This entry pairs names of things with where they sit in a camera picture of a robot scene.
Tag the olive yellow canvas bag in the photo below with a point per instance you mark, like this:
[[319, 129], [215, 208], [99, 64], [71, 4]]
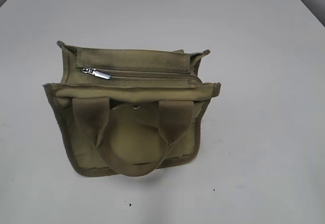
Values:
[[146, 117]]

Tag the silver metal zipper pull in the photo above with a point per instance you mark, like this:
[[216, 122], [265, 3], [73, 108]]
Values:
[[96, 73]]

